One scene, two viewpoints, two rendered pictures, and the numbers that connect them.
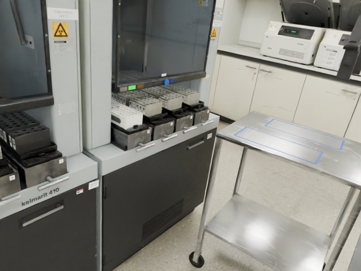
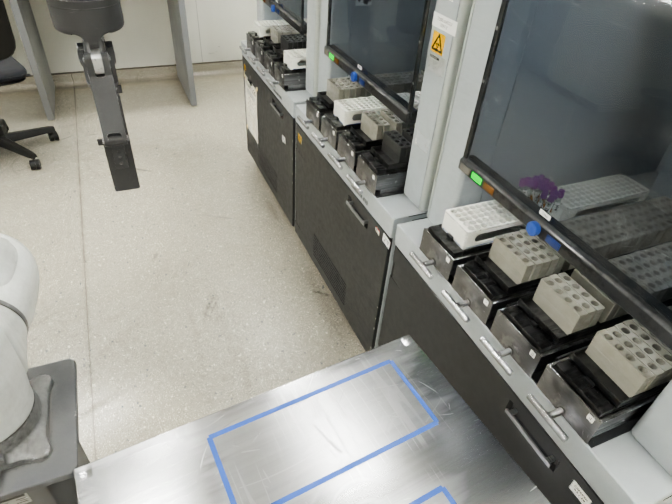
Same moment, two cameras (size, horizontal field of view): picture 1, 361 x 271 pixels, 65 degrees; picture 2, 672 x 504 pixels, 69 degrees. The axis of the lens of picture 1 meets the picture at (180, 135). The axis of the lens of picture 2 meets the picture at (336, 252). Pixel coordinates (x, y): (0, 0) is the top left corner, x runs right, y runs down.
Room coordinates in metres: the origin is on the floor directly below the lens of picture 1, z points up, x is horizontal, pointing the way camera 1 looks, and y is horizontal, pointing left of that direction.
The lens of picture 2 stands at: (1.31, -0.80, 1.54)
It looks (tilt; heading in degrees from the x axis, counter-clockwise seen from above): 39 degrees down; 117
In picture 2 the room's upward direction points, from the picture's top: 4 degrees clockwise
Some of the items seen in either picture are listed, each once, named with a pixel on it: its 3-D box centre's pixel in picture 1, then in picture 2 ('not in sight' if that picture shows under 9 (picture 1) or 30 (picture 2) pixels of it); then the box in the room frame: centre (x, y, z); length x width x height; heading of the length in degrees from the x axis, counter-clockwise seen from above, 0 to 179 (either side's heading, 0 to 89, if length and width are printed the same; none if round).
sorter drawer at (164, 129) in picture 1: (120, 108); (577, 262); (1.40, 0.33, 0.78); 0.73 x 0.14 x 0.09; 53
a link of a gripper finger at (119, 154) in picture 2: not in sight; (118, 151); (0.84, -0.47, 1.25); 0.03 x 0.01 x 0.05; 143
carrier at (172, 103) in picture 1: (173, 103); (558, 306); (1.38, 0.06, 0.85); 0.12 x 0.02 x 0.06; 142
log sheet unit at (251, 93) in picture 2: not in sight; (249, 108); (-0.32, 1.21, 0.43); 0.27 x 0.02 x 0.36; 143
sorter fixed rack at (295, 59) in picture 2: not in sight; (319, 58); (0.19, 1.07, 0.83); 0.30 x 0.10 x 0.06; 53
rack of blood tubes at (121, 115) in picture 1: (112, 112); (501, 220); (1.20, 0.32, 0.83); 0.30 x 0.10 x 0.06; 53
